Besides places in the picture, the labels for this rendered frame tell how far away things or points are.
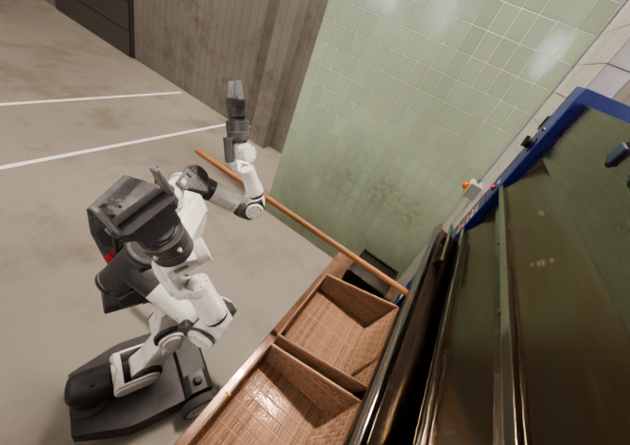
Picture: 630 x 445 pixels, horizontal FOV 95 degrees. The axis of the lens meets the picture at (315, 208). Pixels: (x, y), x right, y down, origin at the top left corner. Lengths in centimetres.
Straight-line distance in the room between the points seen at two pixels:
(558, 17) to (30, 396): 348
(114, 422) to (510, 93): 286
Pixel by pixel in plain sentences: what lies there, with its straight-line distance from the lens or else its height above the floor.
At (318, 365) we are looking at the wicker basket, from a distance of 157.
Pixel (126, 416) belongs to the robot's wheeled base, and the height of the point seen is 17.
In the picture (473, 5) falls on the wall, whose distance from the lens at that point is 233.
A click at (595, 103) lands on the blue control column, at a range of 151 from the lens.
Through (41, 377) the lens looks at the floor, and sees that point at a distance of 237.
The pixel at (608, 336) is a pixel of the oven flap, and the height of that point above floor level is 185.
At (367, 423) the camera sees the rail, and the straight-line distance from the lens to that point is 78.
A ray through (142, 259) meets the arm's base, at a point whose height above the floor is 141.
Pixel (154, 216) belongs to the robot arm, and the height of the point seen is 169.
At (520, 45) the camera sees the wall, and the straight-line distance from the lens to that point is 230.
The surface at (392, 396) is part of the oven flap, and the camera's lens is 87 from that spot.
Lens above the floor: 210
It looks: 35 degrees down
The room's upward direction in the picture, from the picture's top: 24 degrees clockwise
